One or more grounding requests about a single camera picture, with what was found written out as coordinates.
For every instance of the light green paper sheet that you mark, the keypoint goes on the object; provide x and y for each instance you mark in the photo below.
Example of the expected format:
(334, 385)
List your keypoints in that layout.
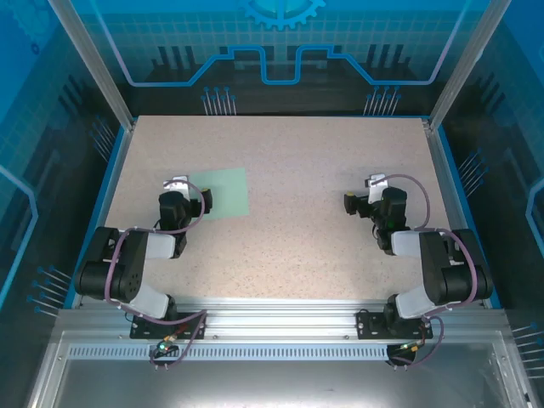
(229, 191)

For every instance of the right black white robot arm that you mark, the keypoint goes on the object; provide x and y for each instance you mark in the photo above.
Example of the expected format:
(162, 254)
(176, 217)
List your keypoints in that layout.
(442, 263)

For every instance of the brushed metal sheet panel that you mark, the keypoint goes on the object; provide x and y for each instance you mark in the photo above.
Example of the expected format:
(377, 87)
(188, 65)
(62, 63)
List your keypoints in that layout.
(276, 387)

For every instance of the blue table border strip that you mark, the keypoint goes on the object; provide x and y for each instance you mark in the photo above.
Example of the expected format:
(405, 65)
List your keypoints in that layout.
(454, 170)
(103, 212)

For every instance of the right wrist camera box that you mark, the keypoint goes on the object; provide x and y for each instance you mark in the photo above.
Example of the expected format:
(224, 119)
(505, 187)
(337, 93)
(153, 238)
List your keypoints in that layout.
(376, 187)

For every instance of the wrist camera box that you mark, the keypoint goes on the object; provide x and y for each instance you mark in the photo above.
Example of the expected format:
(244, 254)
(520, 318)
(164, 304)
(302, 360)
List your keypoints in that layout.
(376, 187)
(176, 183)

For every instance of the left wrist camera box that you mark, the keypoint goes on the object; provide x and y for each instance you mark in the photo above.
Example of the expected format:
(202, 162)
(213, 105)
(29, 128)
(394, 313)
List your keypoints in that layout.
(176, 183)

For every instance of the aluminium side rail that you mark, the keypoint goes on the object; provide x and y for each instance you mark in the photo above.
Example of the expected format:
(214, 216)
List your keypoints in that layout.
(441, 170)

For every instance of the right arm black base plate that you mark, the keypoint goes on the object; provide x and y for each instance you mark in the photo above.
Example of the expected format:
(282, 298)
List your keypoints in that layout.
(367, 327)

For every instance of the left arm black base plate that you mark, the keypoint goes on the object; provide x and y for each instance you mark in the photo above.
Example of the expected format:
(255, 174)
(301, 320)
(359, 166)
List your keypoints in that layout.
(142, 329)

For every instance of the long aluminium mounting rail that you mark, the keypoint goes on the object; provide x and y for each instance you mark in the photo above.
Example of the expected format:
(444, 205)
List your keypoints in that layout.
(276, 319)

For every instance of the aluminium frame post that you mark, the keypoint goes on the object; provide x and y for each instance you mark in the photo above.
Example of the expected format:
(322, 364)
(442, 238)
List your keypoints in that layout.
(467, 64)
(91, 64)

